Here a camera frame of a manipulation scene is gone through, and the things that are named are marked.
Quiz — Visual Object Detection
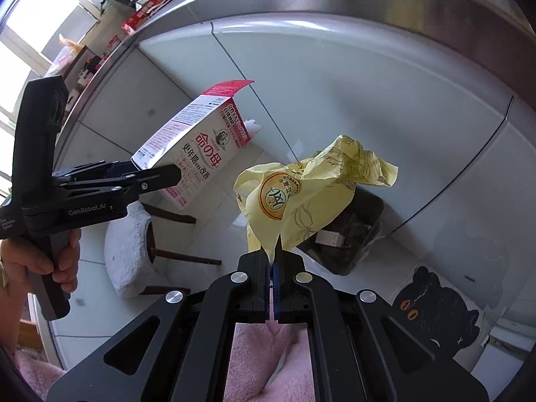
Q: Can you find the white fluffy stool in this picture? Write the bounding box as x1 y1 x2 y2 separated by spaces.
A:
104 200 190 300

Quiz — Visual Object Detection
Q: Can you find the white red medicine box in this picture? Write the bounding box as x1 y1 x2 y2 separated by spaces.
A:
132 80 261 210

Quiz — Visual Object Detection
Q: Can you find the person's left hand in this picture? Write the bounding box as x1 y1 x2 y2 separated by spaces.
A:
1 229 82 293

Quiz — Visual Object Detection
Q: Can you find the yellow paper bag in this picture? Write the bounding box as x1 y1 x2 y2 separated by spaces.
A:
233 134 398 262

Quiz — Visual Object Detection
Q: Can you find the black trash bin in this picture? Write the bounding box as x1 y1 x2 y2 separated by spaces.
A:
297 187 384 276

